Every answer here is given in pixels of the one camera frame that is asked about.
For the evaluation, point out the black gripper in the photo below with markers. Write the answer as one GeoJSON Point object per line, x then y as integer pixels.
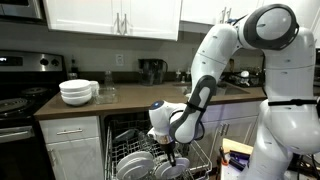
{"type": "Point", "coordinates": [168, 148]}

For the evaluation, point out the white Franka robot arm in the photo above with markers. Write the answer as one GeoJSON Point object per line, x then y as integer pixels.
{"type": "Point", "coordinates": [286, 100]}

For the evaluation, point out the dark dishwasher tub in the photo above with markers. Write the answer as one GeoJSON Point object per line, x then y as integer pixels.
{"type": "Point", "coordinates": [110, 116]}

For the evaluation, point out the dark grey dish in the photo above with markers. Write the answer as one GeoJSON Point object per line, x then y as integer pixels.
{"type": "Point", "coordinates": [125, 135]}

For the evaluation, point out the white perforated board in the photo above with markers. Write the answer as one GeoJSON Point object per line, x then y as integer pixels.
{"type": "Point", "coordinates": [230, 173]}

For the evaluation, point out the wooden board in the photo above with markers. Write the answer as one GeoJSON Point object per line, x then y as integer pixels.
{"type": "Point", "coordinates": [236, 146]}

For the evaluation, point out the purple black tool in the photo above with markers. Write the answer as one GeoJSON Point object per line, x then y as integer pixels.
{"type": "Point", "coordinates": [240, 155]}

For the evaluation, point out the white sink base cabinet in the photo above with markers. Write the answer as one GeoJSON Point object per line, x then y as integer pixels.
{"type": "Point", "coordinates": [240, 128]}

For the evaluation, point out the small soap bottle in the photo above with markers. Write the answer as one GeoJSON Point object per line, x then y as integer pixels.
{"type": "Point", "coordinates": [188, 76]}
{"type": "Point", "coordinates": [178, 76]}

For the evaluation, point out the white lower cabinet door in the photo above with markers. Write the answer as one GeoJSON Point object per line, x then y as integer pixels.
{"type": "Point", "coordinates": [80, 160]}

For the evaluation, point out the clear glass container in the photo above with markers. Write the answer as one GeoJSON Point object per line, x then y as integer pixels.
{"type": "Point", "coordinates": [106, 96]}

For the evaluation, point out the clear glass bottle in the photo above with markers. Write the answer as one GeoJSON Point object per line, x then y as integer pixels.
{"type": "Point", "coordinates": [109, 80]}

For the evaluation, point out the white mug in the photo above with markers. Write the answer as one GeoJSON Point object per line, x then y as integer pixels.
{"type": "Point", "coordinates": [95, 88]}

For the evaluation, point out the white drawer front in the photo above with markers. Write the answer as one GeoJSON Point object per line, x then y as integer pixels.
{"type": "Point", "coordinates": [70, 125]}

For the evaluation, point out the black dish drying rack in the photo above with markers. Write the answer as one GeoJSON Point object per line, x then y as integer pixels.
{"type": "Point", "coordinates": [245, 80]}

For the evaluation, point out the white bowl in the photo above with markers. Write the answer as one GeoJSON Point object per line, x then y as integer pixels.
{"type": "Point", "coordinates": [75, 84]}
{"type": "Point", "coordinates": [76, 100]}
{"type": "Point", "coordinates": [76, 94]}

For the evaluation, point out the dark bottle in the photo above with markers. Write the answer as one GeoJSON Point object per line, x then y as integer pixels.
{"type": "Point", "coordinates": [74, 68]}

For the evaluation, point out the white upper cabinet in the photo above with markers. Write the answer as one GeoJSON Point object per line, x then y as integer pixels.
{"type": "Point", "coordinates": [83, 16]}
{"type": "Point", "coordinates": [200, 10]}

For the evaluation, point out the black steel stove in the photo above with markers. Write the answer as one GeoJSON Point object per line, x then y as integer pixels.
{"type": "Point", "coordinates": [20, 100]}

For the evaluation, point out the steel toaster oven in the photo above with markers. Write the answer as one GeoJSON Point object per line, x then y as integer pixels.
{"type": "Point", "coordinates": [317, 66]}

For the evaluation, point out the steel microwave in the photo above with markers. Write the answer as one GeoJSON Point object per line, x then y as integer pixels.
{"type": "Point", "coordinates": [20, 10]}

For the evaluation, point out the white wall outlet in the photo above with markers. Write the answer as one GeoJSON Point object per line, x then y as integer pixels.
{"type": "Point", "coordinates": [119, 60]}

